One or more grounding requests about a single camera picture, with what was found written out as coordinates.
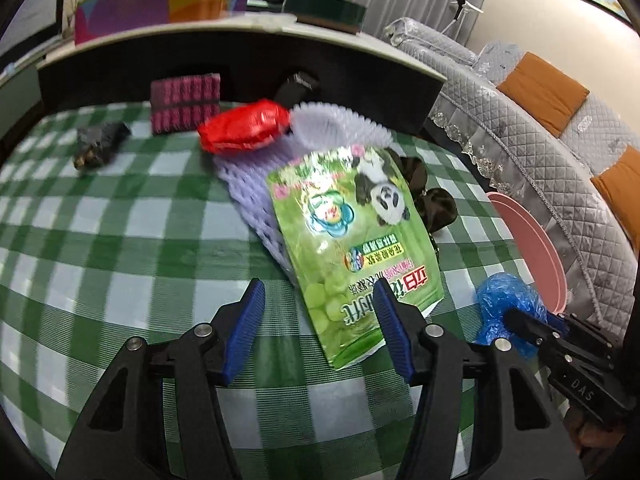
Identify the pink plastic basin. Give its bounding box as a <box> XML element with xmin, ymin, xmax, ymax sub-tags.
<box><xmin>486</xmin><ymin>191</ymin><xmax>568</xmax><ymax>313</ymax></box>

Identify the green panda print pouch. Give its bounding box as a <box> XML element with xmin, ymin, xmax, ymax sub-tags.
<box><xmin>265</xmin><ymin>144</ymin><xmax>443</xmax><ymax>370</ymax></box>

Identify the black packet with pink print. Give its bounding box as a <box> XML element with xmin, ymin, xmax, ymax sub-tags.
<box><xmin>150</xmin><ymin>73</ymin><xmax>222</xmax><ymax>135</ymax></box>

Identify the green white checked cloth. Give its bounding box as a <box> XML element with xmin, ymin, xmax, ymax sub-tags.
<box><xmin>0</xmin><ymin>101</ymin><xmax>566</xmax><ymax>480</ymax></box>

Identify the white standing device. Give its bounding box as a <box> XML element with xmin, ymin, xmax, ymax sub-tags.
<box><xmin>442</xmin><ymin>0</ymin><xmax>485</xmax><ymax>36</ymax></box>

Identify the colourful tin box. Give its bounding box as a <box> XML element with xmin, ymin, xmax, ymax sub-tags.
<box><xmin>74</xmin><ymin>0</ymin><xmax>251</xmax><ymax>46</ymax></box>

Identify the blue plastic bag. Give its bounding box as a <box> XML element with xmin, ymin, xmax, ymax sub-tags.
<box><xmin>472</xmin><ymin>272</ymin><xmax>548</xmax><ymax>358</ymax></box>

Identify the red foil wrapper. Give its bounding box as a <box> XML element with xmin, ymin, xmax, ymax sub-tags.
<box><xmin>196</xmin><ymin>100</ymin><xmax>292</xmax><ymax>155</ymax></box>

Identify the grey quilted sofa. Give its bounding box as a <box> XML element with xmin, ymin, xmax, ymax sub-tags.
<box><xmin>385</xmin><ymin>17</ymin><xmax>640</xmax><ymax>341</ymax></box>

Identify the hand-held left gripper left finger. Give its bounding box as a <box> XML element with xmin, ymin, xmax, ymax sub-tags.
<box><xmin>55</xmin><ymin>277</ymin><xmax>267</xmax><ymax>480</ymax></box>

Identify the purple foam net sheet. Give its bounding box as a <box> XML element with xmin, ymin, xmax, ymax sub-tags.
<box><xmin>215</xmin><ymin>101</ymin><xmax>393</xmax><ymax>291</ymax></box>

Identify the dark crumpled wrapper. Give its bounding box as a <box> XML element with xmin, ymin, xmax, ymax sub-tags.
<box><xmin>74</xmin><ymin>122</ymin><xmax>132</xmax><ymax>171</ymax></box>

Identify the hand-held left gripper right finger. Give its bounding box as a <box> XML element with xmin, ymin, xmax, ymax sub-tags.
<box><xmin>372</xmin><ymin>277</ymin><xmax>586</xmax><ymax>480</ymax></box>

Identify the tv cabinet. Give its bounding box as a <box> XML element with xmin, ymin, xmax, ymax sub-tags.
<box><xmin>0</xmin><ymin>35</ymin><xmax>76</xmax><ymax>146</ymax></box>

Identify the white top coffee table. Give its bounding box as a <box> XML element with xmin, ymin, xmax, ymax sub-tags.
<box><xmin>37</xmin><ymin>12</ymin><xmax>448</xmax><ymax>136</ymax></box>

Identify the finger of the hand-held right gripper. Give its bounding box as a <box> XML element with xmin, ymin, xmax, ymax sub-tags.
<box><xmin>546</xmin><ymin>311</ymin><xmax>573</xmax><ymax>338</ymax></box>
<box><xmin>502</xmin><ymin>306</ymin><xmax>561</xmax><ymax>361</ymax></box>

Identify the round dark green tin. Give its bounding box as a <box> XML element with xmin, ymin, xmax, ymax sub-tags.
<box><xmin>283</xmin><ymin>0</ymin><xmax>367</xmax><ymax>35</ymax></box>

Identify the dark brown hair bow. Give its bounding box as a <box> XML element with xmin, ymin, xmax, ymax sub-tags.
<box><xmin>395</xmin><ymin>152</ymin><xmax>458</xmax><ymax>236</ymax></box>

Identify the small black box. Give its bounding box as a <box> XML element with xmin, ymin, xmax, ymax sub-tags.
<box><xmin>274</xmin><ymin>71</ymin><xmax>320</xmax><ymax>111</ymax></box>

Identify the orange cushion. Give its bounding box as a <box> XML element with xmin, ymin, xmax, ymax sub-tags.
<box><xmin>590</xmin><ymin>146</ymin><xmax>640</xmax><ymax>233</ymax></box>
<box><xmin>496</xmin><ymin>52</ymin><xmax>591</xmax><ymax>137</ymax></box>

